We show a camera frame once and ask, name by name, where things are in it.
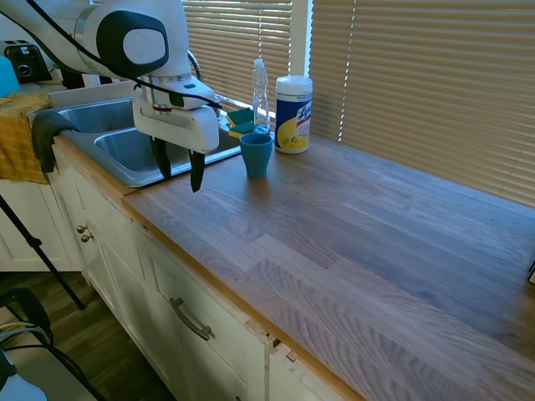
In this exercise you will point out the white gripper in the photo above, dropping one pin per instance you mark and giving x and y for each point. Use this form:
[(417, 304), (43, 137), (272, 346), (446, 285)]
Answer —
[(184, 125)]

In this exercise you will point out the blue ceramic mug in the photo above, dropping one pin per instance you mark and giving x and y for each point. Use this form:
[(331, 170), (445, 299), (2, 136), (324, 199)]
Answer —
[(256, 154)]

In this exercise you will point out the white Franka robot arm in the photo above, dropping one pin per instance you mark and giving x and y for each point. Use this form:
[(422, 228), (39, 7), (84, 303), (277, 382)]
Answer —
[(104, 25)]

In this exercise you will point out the stainless steel double sink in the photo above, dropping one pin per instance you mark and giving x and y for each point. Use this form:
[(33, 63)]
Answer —
[(117, 146)]

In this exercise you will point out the chrome sink faucet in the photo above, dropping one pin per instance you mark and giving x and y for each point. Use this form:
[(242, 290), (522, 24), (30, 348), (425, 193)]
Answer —
[(195, 67)]

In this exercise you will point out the green and yellow sponge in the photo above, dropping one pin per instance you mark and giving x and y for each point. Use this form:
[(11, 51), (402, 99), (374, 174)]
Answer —
[(240, 115), (240, 130)]

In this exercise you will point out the clear plastic spray bottle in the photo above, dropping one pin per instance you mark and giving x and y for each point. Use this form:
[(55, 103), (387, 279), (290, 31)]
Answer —
[(261, 100)]

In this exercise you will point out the round metal cabinet knob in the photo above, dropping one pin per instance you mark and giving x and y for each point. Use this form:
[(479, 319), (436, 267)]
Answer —
[(82, 229), (87, 238)]

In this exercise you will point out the Lysol wipes canister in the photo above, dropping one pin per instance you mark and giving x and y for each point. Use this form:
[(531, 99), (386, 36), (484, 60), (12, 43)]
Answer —
[(293, 117)]

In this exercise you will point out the white kitchen cabinet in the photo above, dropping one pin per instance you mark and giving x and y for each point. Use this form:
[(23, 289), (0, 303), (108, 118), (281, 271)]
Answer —
[(138, 284)]

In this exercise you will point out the grey dish cloth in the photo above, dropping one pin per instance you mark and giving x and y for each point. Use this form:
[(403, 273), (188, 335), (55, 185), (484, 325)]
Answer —
[(46, 133)]

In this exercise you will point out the narrow beige window blind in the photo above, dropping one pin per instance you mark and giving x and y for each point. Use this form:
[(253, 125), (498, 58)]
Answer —
[(242, 37)]

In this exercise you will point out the yellow patterned towel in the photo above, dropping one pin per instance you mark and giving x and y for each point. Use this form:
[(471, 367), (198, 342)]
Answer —
[(16, 133)]

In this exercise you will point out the black tripod leg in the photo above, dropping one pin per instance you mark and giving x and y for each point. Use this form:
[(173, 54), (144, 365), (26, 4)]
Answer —
[(37, 250)]

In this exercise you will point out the black toaster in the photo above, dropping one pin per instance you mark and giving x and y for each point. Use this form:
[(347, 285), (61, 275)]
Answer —
[(27, 62)]

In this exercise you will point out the light blue plastic object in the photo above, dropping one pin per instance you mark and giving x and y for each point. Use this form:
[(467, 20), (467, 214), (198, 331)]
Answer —
[(7, 79)]

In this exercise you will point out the black equipment base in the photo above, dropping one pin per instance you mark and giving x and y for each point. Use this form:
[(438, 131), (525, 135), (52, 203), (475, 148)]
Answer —
[(25, 313)]

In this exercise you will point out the wide beige window blind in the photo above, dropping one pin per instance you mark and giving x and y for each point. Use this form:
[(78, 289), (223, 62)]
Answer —
[(426, 83)]

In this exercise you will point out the white window frame post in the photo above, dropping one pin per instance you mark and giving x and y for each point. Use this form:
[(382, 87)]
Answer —
[(302, 37)]

